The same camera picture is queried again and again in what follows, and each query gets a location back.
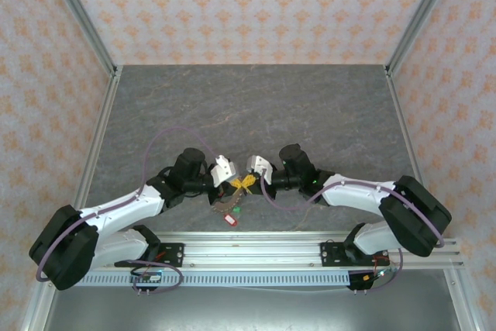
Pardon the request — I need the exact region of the left base circuit board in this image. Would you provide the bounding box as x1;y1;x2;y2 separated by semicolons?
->
131;271;163;284

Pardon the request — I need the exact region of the base circuit board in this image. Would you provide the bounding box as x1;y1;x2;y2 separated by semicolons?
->
362;267;396;282
131;271;163;284

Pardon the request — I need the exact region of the grey metal base sheet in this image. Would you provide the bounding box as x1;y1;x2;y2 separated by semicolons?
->
22;286;477;331

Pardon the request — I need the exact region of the right base circuit board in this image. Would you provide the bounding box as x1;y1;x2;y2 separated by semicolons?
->
362;267;396;282

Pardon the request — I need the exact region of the aluminium front mounting rail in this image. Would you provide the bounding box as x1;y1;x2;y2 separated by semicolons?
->
42;229;466;271

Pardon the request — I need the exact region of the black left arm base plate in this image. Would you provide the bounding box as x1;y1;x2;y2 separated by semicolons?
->
114;243;185;269

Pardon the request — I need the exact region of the grey slotted cable duct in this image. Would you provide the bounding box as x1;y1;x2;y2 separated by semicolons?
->
83;271;352;288

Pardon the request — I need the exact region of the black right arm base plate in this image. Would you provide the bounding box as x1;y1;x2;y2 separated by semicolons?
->
319;241;389;269

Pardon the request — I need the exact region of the aluminium left side rail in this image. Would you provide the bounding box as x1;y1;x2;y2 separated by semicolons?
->
61;66;123;239

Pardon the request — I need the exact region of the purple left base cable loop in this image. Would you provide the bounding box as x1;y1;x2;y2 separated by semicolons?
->
129;261;185;296

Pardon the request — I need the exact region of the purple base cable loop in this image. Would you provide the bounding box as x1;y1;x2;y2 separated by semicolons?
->
129;261;185;296
348;247;406;294

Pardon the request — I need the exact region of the aluminium right side rail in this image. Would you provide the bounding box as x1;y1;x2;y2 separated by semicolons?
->
384;66;443;239

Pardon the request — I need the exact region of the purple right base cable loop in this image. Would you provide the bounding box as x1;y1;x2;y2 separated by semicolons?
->
348;247;406;294

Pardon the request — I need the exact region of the aluminium left corner post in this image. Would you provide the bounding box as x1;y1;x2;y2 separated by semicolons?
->
40;0;119;76

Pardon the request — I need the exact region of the aluminium corner post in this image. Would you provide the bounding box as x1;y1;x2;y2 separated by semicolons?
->
40;0;119;76
385;0;462;75

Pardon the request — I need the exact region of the aluminium right corner post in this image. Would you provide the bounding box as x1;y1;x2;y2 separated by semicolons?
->
385;0;462;75

